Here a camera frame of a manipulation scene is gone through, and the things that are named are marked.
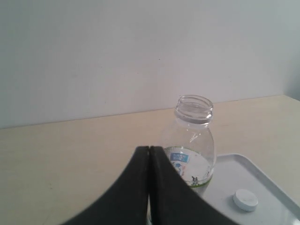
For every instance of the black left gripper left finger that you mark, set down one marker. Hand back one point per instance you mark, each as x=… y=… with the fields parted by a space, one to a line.
x=125 y=202

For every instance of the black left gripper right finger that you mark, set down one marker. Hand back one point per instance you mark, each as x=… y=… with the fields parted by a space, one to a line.
x=172 y=201

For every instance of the clear plastic drink bottle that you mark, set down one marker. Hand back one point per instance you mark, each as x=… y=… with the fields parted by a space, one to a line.
x=188 y=141

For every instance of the white bottle cap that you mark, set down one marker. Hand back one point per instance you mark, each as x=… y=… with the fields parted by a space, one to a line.
x=245 y=200

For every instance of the white rectangular plastic tray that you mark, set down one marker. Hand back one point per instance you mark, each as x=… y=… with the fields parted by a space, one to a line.
x=234 y=172

